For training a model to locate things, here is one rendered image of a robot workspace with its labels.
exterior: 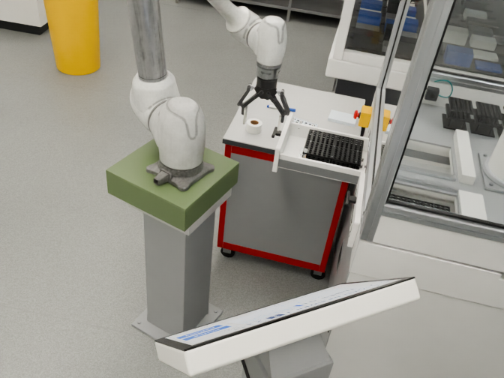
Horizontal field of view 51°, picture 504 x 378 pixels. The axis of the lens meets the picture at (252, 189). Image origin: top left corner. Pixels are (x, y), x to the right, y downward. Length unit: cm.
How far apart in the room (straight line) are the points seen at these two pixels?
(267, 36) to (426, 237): 83
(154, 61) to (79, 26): 247
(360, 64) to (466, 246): 141
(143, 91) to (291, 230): 105
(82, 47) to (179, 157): 266
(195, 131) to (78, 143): 195
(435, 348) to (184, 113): 116
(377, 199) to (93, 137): 249
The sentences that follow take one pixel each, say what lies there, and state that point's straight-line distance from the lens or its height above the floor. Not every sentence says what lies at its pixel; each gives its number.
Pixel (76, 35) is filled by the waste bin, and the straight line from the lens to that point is 429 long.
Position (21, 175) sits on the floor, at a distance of 340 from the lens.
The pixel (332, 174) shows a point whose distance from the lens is 199.
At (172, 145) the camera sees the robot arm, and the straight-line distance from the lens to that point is 175.
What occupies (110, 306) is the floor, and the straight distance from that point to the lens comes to 258.
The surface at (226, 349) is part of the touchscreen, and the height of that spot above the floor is 119.
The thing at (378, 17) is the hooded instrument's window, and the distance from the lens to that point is 271.
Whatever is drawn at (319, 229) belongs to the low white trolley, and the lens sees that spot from 248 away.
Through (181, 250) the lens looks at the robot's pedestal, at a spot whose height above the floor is 58.
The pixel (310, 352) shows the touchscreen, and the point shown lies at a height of 104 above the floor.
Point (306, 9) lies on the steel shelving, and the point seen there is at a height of 15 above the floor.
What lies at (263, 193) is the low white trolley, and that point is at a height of 50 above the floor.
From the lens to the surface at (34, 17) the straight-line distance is 508.
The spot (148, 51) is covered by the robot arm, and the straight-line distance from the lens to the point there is 180.
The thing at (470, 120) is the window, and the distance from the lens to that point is 140.
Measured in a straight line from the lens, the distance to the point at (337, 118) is 251.
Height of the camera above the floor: 200
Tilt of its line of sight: 38 degrees down
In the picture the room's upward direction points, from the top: 7 degrees clockwise
